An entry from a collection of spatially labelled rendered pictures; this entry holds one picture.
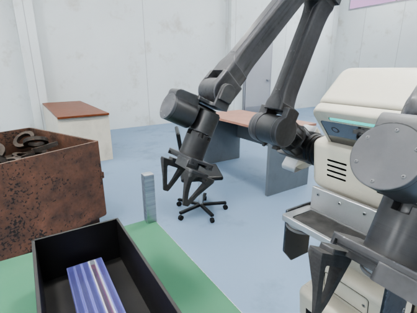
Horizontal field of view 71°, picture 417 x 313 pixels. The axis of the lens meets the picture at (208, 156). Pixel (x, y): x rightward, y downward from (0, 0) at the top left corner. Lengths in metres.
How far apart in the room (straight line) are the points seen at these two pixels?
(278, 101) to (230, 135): 3.79
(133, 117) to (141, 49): 1.60
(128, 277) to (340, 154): 0.55
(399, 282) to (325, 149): 0.48
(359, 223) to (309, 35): 0.46
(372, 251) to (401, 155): 0.11
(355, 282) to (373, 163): 0.60
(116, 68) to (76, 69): 0.86
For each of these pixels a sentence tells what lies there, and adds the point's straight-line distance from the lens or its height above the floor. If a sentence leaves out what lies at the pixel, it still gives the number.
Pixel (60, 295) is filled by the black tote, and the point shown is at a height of 0.96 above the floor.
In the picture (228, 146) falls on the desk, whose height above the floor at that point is 0.23.
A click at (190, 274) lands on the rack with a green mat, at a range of 0.70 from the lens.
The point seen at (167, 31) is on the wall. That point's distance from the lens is 7.85.
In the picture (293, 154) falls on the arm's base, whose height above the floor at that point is 1.16.
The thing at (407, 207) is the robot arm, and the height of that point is 1.26.
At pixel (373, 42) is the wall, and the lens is 11.75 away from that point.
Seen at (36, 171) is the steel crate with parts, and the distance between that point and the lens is 2.38.
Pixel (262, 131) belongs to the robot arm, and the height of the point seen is 1.23.
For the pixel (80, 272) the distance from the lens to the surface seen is 0.68.
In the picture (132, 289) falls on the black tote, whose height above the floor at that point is 0.96.
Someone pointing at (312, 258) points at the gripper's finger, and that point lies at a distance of 0.37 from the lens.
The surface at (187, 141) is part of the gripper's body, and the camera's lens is 0.63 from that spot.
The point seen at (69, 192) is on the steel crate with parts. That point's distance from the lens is 2.55.
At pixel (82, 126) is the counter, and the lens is 4.72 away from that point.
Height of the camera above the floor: 1.39
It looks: 17 degrees down
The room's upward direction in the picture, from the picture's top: straight up
